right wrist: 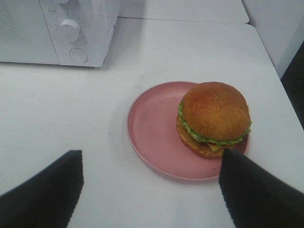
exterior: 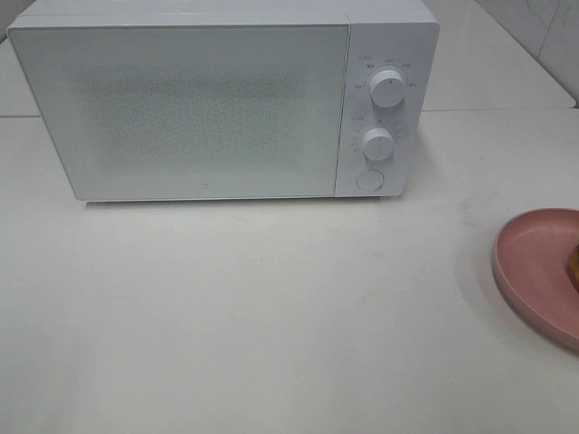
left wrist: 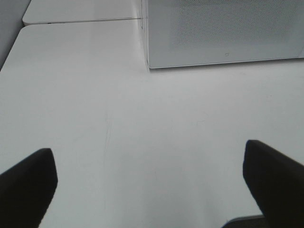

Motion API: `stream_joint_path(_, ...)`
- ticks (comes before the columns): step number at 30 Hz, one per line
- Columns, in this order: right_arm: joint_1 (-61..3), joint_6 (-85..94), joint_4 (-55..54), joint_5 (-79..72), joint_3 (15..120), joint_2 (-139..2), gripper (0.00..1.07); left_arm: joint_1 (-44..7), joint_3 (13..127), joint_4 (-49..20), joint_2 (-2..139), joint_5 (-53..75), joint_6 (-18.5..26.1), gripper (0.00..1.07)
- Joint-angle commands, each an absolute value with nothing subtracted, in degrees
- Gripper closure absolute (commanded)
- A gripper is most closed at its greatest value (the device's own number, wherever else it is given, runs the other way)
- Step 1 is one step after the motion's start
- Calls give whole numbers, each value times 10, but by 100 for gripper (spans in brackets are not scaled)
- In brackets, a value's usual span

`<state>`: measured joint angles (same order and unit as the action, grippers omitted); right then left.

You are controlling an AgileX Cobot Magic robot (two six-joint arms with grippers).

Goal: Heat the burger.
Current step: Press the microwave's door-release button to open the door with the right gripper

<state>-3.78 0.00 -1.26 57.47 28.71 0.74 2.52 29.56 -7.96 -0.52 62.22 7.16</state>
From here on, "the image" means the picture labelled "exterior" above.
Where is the round white door button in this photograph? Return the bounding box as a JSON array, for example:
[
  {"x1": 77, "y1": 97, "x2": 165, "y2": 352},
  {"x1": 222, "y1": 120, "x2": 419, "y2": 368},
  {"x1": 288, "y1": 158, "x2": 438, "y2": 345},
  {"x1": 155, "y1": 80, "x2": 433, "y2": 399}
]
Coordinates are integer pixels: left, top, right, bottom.
[{"x1": 356, "y1": 170, "x2": 384, "y2": 192}]

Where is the pink round plate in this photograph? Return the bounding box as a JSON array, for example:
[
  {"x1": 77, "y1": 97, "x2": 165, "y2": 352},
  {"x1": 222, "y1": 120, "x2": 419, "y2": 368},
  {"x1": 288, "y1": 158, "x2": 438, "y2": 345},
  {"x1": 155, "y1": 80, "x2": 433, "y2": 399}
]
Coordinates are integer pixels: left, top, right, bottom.
[{"x1": 492, "y1": 208, "x2": 578, "y2": 352}]

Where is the burger with lettuce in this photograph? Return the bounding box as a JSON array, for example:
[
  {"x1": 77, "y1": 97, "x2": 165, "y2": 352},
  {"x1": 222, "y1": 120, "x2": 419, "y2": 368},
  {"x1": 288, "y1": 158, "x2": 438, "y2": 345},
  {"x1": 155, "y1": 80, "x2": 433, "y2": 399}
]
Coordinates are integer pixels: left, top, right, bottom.
[{"x1": 567, "y1": 245, "x2": 579, "y2": 289}]

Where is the white microwave door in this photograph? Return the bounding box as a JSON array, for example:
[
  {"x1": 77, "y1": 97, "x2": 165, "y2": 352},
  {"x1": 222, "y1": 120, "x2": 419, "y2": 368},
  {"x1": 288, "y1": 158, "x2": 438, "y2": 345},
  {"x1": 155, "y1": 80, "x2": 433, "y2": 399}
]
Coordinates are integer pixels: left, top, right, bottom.
[{"x1": 11, "y1": 25, "x2": 348, "y2": 201}]

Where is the lower white microwave knob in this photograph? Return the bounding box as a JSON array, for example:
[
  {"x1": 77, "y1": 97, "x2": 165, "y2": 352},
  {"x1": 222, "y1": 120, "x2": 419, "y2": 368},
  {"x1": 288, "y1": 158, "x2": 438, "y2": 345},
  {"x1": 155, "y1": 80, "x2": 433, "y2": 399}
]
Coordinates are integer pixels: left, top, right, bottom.
[{"x1": 361, "y1": 127, "x2": 394, "y2": 162}]

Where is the white microwave knob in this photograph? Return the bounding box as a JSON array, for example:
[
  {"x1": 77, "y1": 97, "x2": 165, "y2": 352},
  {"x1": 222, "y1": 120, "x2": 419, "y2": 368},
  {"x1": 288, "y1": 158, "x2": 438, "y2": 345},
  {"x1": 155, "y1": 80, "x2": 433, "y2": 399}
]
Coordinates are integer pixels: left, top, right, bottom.
[
  {"x1": 361, "y1": 127, "x2": 394, "y2": 162},
  {"x1": 368, "y1": 66, "x2": 407, "y2": 109}
]

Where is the upper white microwave knob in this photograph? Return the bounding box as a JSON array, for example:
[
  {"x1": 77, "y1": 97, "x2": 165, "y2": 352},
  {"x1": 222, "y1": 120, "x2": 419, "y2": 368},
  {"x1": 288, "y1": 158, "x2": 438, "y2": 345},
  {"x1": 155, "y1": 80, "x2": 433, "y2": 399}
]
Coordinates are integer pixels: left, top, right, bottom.
[{"x1": 368, "y1": 66, "x2": 407, "y2": 109}]

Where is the white microwave oven body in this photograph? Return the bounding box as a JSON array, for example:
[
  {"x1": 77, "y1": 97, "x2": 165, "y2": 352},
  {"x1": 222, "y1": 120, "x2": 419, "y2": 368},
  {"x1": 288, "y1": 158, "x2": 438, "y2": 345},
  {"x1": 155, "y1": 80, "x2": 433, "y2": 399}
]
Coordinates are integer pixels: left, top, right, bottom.
[{"x1": 7, "y1": 1, "x2": 440, "y2": 200}]

